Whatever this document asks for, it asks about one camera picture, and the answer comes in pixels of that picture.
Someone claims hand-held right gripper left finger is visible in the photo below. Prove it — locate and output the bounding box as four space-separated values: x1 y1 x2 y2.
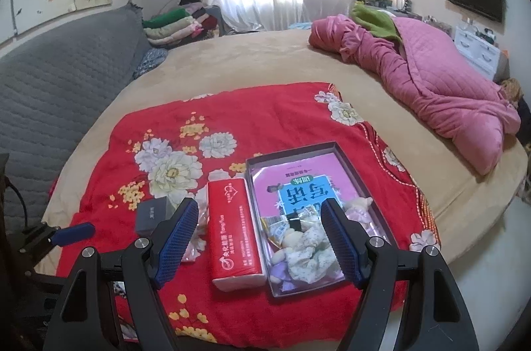
43 197 200 351

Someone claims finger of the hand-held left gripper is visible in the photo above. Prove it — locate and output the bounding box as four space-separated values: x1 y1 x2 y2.
19 222 96 264

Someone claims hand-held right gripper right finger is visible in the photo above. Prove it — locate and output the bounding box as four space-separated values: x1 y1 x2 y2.
320 197 482 351

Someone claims white floral cloth bundle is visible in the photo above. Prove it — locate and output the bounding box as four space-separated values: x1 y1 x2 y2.
286 228 343 284

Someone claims dark blue box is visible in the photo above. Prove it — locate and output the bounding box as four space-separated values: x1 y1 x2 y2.
135 197 185 235

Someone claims plush doll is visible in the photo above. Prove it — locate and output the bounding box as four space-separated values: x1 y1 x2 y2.
340 197 375 228

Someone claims cream plush bear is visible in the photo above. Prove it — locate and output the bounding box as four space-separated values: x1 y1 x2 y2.
271 235 303 265

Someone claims red tissue pack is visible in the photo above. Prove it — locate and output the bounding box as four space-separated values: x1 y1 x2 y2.
207 177 267 291

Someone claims white yellow snack packet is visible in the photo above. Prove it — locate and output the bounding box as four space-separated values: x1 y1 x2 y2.
261 216 288 249

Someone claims dark grey box tray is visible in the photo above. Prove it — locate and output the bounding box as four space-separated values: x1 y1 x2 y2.
245 141 401 299

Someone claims pink and blue book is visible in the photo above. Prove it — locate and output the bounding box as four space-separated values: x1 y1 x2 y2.
253 152 366 219

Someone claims grey quilted headboard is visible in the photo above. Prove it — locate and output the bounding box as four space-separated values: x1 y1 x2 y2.
0 0 167 235

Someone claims red floral blanket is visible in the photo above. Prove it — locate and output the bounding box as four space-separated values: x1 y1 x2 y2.
50 82 438 343

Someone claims blue patterned cloth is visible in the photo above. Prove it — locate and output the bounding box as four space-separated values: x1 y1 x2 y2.
133 47 170 80

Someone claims pink quilt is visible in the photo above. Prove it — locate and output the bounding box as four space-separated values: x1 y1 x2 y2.
308 14 521 176

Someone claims stack of folded clothes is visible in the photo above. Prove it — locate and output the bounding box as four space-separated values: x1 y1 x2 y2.
141 4 225 44

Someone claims green cloth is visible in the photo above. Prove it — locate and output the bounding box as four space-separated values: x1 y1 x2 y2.
349 2 405 44

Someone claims white dresser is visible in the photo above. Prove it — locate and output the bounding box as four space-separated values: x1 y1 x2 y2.
454 25 500 82

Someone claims grey chair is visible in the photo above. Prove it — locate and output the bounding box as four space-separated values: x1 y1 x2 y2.
303 0 350 30

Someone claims black cable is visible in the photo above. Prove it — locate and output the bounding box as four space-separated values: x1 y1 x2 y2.
3 173 31 230

